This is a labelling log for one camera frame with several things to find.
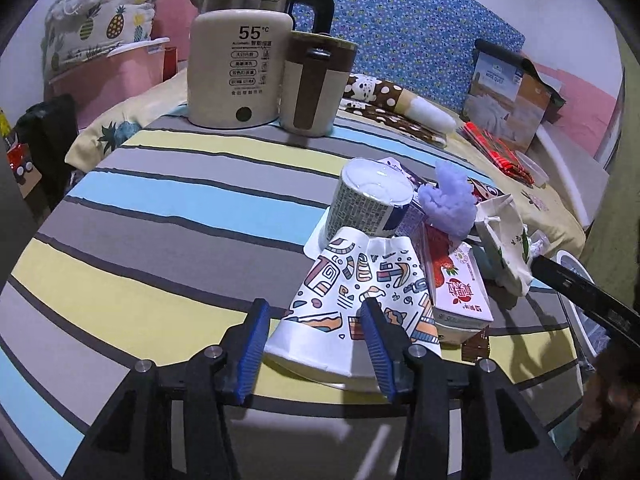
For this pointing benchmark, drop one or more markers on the purple and white carton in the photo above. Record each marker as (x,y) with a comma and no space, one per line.
(410,220)

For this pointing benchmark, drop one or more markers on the strawberry milk carton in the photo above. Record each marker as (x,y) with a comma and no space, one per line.
(460,285)

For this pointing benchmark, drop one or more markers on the clear plastic container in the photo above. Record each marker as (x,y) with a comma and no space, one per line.
(532,170)

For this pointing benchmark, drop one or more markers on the red car print box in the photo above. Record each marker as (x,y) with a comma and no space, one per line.
(22,165)

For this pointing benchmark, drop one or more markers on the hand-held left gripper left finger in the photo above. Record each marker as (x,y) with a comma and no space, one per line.
(252,345)

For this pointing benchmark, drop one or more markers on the red plaid cloth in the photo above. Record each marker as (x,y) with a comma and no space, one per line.
(492,147)

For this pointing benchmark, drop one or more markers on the colourful print paper cup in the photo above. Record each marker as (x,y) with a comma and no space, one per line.
(330,280)

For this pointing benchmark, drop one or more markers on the pineapple print quilt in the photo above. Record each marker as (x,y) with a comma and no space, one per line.
(100,20)

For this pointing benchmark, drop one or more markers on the instant noodle cup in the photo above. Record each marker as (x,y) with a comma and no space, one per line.
(360,210)

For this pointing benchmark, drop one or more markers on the white paper bag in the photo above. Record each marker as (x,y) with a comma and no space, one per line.
(500,240)

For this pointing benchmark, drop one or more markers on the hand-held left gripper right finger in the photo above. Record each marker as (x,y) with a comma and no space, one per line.
(377,350)

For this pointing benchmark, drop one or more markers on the red cartoon drink can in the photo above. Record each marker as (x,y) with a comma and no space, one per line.
(487,191)

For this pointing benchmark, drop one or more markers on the white trash bin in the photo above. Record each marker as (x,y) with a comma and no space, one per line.
(585,330)

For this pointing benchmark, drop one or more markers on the white board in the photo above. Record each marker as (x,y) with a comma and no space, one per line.
(570,170)

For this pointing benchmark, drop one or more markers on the black bag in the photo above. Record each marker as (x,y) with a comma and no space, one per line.
(50,145)

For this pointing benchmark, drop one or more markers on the brown polka dot pillow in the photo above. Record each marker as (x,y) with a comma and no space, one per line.
(380,100)

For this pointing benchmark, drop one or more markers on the beige electric kettle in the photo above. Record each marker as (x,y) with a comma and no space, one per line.
(235,60)

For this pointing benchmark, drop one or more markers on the blue floral headboard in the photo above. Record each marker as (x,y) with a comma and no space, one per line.
(400,20)

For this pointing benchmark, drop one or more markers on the green curtain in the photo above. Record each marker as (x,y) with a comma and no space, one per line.
(620,185)

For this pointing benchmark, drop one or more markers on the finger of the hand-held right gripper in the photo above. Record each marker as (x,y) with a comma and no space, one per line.
(580,287)

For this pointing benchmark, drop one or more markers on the brown snack wrapper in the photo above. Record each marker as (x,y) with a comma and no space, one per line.
(475,347)

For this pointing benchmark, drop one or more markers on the yellow pineapple bedsheet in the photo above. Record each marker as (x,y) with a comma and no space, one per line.
(545,210)

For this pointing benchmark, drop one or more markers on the quilt package box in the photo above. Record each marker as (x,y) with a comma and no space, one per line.
(500,100)

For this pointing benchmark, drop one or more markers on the brown and beige mug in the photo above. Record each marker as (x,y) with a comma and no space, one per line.
(312,85)

